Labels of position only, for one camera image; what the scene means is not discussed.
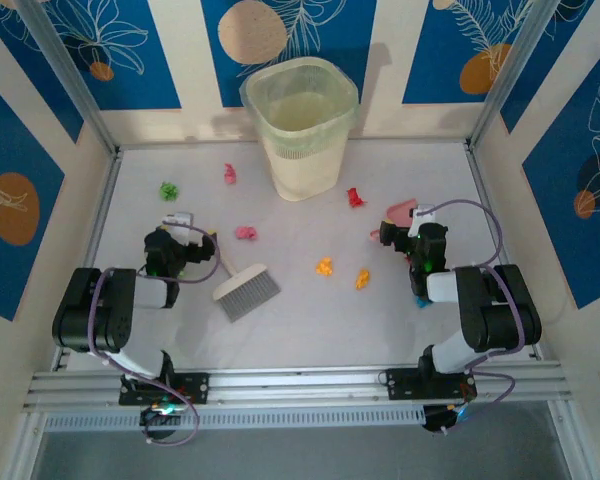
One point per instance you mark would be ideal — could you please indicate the green crumpled paper scrap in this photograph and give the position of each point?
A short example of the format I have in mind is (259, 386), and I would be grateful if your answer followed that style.
(180, 274)
(168, 191)

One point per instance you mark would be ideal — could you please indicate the pink plastic dustpan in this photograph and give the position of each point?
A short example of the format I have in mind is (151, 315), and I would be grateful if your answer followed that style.
(400, 212)

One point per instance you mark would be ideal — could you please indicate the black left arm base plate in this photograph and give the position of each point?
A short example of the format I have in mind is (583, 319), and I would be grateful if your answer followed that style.
(195, 387)

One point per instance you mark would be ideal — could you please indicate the aluminium mounting rail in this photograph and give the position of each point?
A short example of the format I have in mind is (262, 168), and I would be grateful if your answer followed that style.
(300, 387)

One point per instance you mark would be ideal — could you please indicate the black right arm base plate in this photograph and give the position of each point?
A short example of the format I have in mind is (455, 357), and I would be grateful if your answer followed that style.
(400, 384)

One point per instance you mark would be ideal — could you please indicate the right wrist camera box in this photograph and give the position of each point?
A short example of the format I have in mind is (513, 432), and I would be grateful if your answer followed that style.
(422, 212)

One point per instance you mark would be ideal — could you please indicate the cream waste bin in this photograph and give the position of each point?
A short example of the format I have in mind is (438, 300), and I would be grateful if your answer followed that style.
(305, 175)

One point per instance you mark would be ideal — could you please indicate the aluminium frame post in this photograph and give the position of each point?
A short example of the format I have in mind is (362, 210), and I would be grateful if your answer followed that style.
(510, 70)
(65, 70)

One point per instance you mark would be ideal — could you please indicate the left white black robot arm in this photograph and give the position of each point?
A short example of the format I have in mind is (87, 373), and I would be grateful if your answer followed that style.
(95, 300)

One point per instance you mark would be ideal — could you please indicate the orange crumpled paper scrap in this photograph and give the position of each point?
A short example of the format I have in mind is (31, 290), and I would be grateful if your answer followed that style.
(325, 266)
(362, 280)

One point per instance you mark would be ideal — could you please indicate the pink crumpled paper scrap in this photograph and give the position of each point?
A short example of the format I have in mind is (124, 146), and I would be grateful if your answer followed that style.
(245, 232)
(229, 174)

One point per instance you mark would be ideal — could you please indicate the aluminium table edge rail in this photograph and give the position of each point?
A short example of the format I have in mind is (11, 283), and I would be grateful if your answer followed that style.
(102, 210)
(485, 200)

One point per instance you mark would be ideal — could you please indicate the grey bristle hand brush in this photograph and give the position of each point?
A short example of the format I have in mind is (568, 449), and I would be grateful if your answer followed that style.
(247, 295)

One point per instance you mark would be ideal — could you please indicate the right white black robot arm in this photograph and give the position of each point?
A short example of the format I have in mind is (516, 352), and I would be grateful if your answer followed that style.
(495, 310)

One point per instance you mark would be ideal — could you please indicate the blue crumpled paper scrap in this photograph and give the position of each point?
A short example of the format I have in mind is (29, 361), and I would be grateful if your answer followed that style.
(422, 302)

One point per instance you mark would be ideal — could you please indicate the red paper scrap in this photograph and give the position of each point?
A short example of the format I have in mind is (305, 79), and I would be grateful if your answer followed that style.
(354, 197)

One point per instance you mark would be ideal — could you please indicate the translucent green bin liner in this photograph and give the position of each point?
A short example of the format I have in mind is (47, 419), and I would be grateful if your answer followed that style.
(280, 137)

